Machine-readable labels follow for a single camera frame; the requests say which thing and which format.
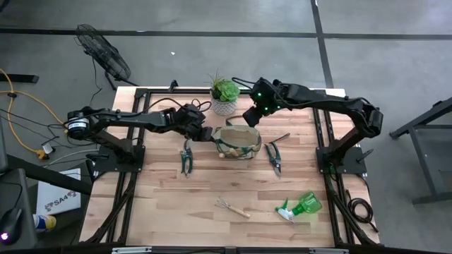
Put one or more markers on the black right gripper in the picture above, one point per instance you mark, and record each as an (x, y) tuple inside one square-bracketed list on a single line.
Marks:
[(252, 118)]

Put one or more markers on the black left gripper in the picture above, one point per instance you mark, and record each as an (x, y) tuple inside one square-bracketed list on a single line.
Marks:
[(203, 133)]

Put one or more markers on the beige green gardening bag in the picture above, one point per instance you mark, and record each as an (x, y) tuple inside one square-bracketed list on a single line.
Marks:
[(236, 137)]

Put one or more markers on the green spray bottle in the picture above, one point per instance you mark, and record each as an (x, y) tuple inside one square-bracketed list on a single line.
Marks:
[(309, 202)]

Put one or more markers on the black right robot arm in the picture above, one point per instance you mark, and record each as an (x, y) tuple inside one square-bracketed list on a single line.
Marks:
[(318, 100)]

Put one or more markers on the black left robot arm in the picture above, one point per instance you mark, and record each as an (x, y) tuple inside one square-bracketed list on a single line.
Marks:
[(123, 120)]

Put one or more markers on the potted succulent plant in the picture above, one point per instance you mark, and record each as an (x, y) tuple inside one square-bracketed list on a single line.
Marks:
[(224, 106)]

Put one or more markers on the black table clamp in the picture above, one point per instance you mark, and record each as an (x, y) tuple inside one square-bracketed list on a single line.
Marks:
[(173, 85)]

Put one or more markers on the black floor fan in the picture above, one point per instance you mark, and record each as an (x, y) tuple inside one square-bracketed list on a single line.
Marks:
[(102, 53)]

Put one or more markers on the white power adapter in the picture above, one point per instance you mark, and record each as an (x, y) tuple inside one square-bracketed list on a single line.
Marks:
[(47, 148)]

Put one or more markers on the white printed box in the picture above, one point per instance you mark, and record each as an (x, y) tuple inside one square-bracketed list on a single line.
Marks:
[(58, 197)]

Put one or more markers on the yellow blue can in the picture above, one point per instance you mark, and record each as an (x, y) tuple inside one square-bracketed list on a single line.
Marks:
[(46, 223)]

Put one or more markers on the black desk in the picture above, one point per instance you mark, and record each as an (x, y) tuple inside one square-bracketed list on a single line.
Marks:
[(21, 190)]

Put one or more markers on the black floor stand foot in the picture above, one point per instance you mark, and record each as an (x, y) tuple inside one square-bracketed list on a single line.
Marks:
[(19, 78)]

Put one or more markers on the black computer mouse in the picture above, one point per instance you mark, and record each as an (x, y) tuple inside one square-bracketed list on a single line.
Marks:
[(10, 225)]

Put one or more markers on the black aluminium table frame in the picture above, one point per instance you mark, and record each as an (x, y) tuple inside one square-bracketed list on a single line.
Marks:
[(190, 91)]

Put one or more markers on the silver aluminium bracket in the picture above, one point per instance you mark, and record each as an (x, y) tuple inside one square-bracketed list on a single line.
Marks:
[(130, 250), (328, 251)]

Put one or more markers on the black metal desk frame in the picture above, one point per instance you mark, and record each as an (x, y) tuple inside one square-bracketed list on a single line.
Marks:
[(428, 166)]

